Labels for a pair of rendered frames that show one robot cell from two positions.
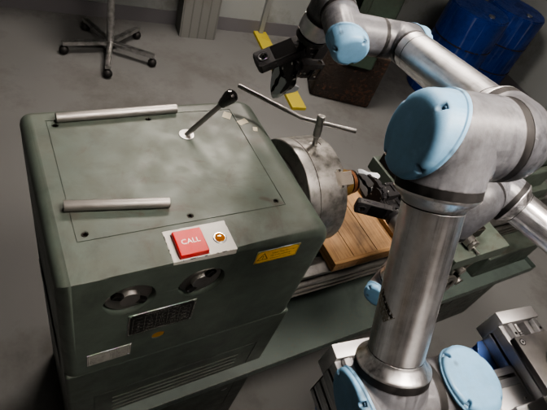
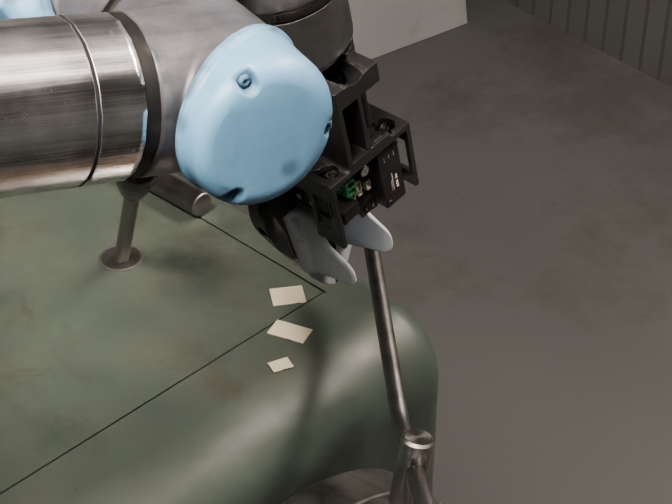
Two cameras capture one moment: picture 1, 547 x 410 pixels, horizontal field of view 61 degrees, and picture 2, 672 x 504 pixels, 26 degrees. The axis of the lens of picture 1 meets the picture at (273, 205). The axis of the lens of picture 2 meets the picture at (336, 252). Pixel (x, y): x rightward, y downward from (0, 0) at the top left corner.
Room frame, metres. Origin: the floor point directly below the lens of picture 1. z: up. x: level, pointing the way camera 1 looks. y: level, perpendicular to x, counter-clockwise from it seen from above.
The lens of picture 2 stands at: (0.97, -0.70, 1.95)
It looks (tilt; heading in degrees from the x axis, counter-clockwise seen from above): 36 degrees down; 87
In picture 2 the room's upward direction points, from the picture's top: straight up
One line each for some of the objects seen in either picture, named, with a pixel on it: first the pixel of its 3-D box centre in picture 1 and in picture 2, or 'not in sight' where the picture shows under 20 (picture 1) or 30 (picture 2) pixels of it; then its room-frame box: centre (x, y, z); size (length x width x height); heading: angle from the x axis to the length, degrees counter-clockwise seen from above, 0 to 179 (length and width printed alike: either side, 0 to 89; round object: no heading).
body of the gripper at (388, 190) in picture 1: (388, 203); not in sight; (1.12, -0.33, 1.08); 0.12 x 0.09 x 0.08; 43
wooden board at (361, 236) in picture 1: (343, 217); not in sight; (1.19, -0.24, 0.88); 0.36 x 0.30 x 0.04; 42
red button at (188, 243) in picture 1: (190, 243); not in sight; (0.55, 0.12, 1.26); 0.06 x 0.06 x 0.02; 42
